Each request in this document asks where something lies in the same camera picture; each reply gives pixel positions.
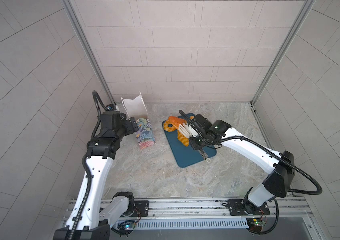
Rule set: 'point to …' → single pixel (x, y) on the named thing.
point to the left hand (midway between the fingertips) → (130, 120)
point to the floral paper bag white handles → (135, 107)
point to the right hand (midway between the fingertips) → (190, 145)
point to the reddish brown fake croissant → (176, 121)
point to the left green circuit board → (130, 226)
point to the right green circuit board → (255, 224)
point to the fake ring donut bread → (167, 128)
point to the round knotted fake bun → (191, 117)
